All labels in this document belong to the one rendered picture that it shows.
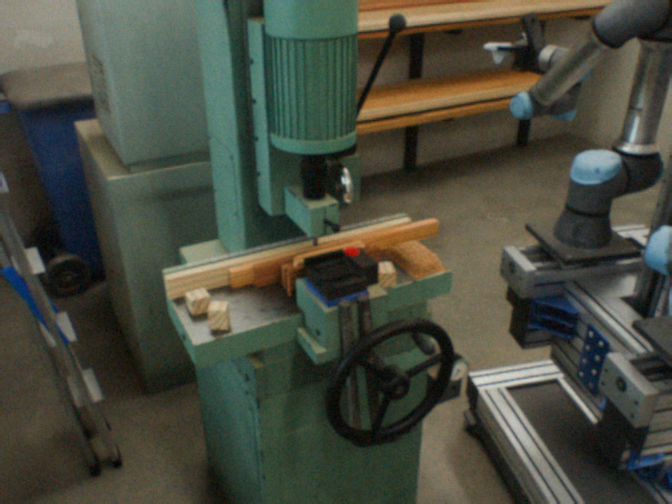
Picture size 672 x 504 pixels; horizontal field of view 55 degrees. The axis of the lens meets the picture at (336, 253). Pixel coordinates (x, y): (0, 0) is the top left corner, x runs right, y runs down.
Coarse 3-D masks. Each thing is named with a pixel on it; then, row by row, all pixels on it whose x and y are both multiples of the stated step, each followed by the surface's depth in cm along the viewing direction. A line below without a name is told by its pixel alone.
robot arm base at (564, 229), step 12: (564, 216) 173; (576, 216) 169; (588, 216) 167; (600, 216) 167; (564, 228) 172; (576, 228) 170; (588, 228) 168; (600, 228) 169; (564, 240) 172; (576, 240) 170; (588, 240) 169; (600, 240) 169
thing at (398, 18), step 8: (392, 16) 119; (400, 16) 119; (392, 24) 119; (400, 24) 119; (392, 32) 121; (400, 32) 120; (392, 40) 123; (384, 48) 125; (384, 56) 127; (376, 64) 129; (376, 72) 131; (368, 80) 133; (368, 88) 135; (360, 96) 138; (360, 104) 139; (336, 152) 150; (344, 152) 150; (352, 152) 152
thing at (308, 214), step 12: (288, 192) 142; (300, 192) 141; (288, 204) 144; (300, 204) 137; (312, 204) 135; (324, 204) 135; (336, 204) 136; (300, 216) 139; (312, 216) 134; (324, 216) 136; (336, 216) 137; (312, 228) 136; (324, 228) 137
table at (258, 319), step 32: (384, 256) 150; (224, 288) 138; (256, 288) 138; (384, 288) 138; (416, 288) 142; (448, 288) 147; (192, 320) 128; (256, 320) 128; (288, 320) 129; (192, 352) 124; (224, 352) 125; (320, 352) 124
